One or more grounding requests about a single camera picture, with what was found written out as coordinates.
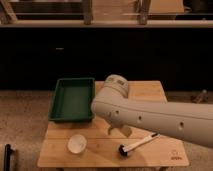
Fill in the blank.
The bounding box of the green pepper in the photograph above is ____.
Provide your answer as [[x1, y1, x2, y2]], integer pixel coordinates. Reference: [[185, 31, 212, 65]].
[[107, 125, 113, 135]]

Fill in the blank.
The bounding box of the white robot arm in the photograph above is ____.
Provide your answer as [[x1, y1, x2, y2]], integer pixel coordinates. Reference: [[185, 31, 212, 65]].
[[91, 75, 213, 148]]

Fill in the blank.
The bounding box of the green plastic tray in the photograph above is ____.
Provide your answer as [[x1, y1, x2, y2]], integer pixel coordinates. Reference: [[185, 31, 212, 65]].
[[48, 77, 95, 123]]

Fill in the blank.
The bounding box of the black object on floor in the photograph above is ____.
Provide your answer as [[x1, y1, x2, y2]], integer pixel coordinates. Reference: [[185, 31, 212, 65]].
[[3, 144, 14, 171]]

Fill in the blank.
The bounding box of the white handled dish brush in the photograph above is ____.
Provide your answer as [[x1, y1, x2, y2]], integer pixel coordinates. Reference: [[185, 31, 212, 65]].
[[118, 133, 158, 156]]

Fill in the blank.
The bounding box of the wooden shelf frame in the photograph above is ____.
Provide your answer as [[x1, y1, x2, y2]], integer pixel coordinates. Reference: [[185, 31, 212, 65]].
[[0, 0, 213, 28]]

